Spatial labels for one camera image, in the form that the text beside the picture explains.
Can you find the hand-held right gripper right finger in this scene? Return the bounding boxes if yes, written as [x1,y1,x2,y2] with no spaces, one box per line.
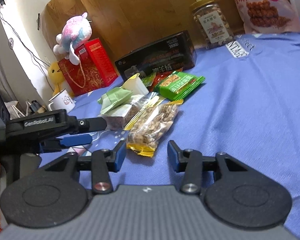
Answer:
[167,140,255,195]

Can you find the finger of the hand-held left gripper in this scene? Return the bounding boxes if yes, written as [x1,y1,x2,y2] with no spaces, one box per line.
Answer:
[76,117,107,133]
[57,134,92,148]

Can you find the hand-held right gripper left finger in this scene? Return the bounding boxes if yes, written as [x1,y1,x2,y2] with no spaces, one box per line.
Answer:
[40,140,127,195]

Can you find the green snack packet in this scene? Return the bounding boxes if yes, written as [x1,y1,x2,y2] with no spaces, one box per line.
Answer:
[159,71,206,102]

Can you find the red snack packet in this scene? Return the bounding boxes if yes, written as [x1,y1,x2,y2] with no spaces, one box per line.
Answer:
[149,70,183,92]

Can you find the black cardboard box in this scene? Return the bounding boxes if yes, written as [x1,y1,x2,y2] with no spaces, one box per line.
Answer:
[114,30,197,79]

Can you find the white cloth bag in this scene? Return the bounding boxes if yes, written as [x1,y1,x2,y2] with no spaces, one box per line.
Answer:
[3,100,29,120]

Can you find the clear packet of brown snack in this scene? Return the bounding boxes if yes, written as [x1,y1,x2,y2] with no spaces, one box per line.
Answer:
[100,94,152,131]

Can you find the light green wrapped pastry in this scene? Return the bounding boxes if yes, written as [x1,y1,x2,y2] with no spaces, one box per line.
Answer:
[97,86,133,117]

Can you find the white enamel mug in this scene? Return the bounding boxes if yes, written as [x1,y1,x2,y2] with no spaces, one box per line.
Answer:
[47,89,76,113]

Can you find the yellow-edged clear snack packet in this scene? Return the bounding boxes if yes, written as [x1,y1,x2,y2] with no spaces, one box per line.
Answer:
[124,99,184,158]

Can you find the yellow plush toy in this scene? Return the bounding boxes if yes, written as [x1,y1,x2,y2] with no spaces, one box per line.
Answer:
[48,61,69,97]

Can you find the white jelly cup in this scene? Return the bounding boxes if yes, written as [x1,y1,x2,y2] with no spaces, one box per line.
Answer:
[122,73,150,95]

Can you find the red gift box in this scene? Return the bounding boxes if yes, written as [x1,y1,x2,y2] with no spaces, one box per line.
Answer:
[84,38,118,87]

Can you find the small green sachet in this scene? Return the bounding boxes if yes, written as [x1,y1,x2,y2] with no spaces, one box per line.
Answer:
[141,72,157,87]

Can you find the blue bed sheet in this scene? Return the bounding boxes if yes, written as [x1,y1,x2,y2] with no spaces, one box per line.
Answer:
[39,17,300,239]

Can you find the pink and blue plush toy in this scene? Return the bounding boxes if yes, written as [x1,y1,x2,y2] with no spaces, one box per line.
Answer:
[52,12,92,65]

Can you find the wooden headboard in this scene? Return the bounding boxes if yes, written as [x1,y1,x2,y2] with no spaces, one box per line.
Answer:
[41,0,244,63]

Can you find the clear plastic nut jar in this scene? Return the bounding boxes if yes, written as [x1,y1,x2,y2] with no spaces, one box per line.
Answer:
[189,0,235,50]

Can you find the pink snack bag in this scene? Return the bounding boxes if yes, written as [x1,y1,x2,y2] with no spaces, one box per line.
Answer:
[219,0,300,34]

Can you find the black wall cable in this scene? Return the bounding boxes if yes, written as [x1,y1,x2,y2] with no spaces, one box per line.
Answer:
[0,0,49,73]

